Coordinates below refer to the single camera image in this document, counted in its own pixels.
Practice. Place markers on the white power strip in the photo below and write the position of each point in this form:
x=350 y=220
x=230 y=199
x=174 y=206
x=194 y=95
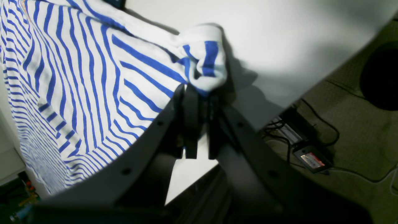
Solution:
x=278 y=126

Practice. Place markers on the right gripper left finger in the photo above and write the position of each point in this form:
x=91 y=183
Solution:
x=174 y=129

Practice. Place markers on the black power adapter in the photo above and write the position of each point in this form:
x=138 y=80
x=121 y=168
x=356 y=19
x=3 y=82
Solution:
x=312 y=159

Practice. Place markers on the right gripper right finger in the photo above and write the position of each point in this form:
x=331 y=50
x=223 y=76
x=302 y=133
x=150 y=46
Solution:
x=262 y=184

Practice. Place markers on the blue white striped T-shirt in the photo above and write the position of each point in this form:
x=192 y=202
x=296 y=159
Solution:
x=85 y=80

